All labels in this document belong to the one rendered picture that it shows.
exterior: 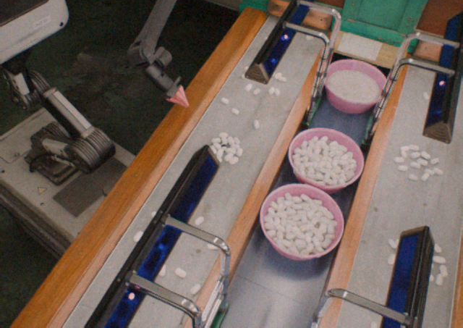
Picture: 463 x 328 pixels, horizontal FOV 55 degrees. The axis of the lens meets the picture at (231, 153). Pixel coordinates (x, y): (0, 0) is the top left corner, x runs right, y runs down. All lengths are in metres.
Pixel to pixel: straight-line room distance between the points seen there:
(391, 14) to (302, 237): 1.09
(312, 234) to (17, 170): 1.23
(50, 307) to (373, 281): 0.93
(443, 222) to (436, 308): 0.30
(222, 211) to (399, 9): 1.16
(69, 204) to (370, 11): 1.50
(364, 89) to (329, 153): 0.41
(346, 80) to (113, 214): 1.11
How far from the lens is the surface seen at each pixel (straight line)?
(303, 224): 1.48
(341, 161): 1.65
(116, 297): 0.96
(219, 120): 1.71
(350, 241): 1.45
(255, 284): 1.43
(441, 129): 1.38
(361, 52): 2.06
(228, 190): 1.51
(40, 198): 1.93
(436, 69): 1.52
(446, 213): 1.66
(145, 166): 1.55
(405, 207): 1.61
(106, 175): 1.91
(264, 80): 1.41
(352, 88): 1.94
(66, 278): 1.39
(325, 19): 2.11
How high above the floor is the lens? 1.99
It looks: 51 degrees down
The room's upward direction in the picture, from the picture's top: 4 degrees clockwise
